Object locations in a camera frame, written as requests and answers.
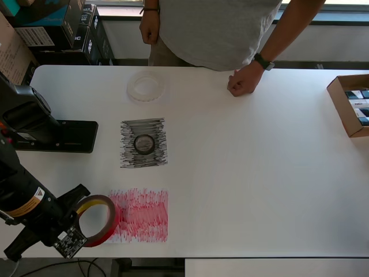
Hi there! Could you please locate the black floor cable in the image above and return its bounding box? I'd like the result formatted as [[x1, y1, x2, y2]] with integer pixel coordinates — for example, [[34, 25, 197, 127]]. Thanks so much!
[[17, 258, 116, 277]]

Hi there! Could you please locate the red tape roll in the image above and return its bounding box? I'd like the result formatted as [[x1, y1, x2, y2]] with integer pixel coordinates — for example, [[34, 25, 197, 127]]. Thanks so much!
[[74, 194, 117, 248]]

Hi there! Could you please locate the person right hand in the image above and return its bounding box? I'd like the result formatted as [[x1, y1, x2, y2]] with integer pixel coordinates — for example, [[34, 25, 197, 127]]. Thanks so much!
[[139, 11, 161, 46]]

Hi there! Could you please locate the black carton with white label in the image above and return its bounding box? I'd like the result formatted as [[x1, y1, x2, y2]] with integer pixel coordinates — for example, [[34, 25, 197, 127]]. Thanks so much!
[[14, 25, 91, 66]]

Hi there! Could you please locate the white floor cable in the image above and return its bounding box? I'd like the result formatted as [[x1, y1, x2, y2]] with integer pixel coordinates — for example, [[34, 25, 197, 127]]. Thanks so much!
[[0, 256, 21, 277]]

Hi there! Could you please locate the white side table top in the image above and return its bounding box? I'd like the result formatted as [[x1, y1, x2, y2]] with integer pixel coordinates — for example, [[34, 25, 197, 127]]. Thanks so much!
[[184, 258, 369, 277]]

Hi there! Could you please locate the red scribbled paper sheet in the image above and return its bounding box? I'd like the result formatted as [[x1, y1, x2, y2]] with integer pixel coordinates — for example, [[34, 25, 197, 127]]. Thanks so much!
[[108, 188, 170, 244]]

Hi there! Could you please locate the black tape roll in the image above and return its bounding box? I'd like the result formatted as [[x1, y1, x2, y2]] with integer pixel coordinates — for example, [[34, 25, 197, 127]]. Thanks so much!
[[133, 133, 157, 156]]

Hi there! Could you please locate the camera circuit board on bracket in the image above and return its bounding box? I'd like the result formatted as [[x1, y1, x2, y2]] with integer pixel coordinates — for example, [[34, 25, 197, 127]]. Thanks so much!
[[53, 224, 88, 260]]

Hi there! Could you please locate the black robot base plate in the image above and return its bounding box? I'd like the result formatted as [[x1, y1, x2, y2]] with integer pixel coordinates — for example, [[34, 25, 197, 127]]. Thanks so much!
[[16, 120, 99, 154]]

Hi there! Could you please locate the open brown cardboard tray box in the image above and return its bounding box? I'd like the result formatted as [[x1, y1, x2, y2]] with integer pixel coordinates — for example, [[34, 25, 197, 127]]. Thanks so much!
[[326, 74, 369, 139]]

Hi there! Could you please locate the person left forearm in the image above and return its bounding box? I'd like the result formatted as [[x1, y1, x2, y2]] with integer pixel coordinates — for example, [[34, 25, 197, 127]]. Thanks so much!
[[259, 0, 327, 63]]

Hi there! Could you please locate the black carton with white print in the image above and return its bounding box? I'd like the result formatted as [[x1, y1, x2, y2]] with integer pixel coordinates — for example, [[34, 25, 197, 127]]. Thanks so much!
[[77, 3, 100, 29]]

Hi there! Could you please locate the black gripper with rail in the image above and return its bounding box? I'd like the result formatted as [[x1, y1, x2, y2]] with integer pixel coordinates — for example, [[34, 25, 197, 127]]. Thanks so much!
[[2, 184, 91, 263]]

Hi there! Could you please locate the person torso in grey shirt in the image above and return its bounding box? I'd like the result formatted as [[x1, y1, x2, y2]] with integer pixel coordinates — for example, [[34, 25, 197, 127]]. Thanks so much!
[[148, 0, 284, 72]]

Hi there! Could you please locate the white tape roll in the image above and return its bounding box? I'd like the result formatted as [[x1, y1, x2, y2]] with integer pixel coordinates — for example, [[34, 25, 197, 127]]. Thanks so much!
[[126, 70, 166, 103]]

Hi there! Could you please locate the black wrist watch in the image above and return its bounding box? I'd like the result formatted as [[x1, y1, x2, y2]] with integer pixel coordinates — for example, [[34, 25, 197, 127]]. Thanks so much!
[[253, 53, 276, 72]]

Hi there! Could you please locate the small white printed box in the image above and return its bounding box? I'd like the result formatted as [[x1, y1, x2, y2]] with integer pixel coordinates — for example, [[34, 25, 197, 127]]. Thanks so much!
[[348, 99, 369, 110]]

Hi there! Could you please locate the dark table leg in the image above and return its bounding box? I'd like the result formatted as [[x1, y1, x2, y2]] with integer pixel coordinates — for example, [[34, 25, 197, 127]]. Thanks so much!
[[111, 258, 133, 277]]

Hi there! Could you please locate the black scribbled paper sheet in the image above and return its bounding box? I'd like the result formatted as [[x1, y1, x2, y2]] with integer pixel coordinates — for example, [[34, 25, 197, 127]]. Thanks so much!
[[119, 117, 170, 170]]

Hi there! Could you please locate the person left hand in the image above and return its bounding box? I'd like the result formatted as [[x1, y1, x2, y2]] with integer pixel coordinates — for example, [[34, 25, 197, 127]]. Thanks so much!
[[227, 61, 266, 98]]

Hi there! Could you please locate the small black and white box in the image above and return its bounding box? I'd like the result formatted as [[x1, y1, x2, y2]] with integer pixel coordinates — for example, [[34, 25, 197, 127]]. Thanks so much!
[[344, 89, 369, 100]]

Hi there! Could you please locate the teal and black carton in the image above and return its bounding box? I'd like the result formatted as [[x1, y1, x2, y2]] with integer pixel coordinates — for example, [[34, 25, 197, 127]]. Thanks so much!
[[0, 0, 86, 28]]

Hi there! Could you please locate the dark printed carton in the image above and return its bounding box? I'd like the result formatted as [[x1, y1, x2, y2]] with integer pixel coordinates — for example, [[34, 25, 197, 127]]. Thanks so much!
[[83, 14, 116, 66]]

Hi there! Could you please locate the large printed cardboard box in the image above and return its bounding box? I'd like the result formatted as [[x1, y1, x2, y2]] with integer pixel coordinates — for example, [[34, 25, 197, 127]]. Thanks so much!
[[0, 11, 40, 86]]

